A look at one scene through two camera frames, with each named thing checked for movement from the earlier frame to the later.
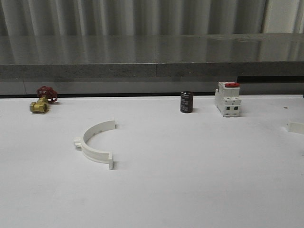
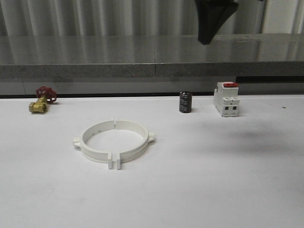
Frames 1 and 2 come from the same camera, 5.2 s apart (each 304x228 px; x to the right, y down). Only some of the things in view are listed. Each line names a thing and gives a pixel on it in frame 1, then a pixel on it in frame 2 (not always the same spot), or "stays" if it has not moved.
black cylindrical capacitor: [186, 101] stays
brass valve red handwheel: [46, 95] stays
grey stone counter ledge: [146, 64] stays
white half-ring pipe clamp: [297, 128] to [113, 159]
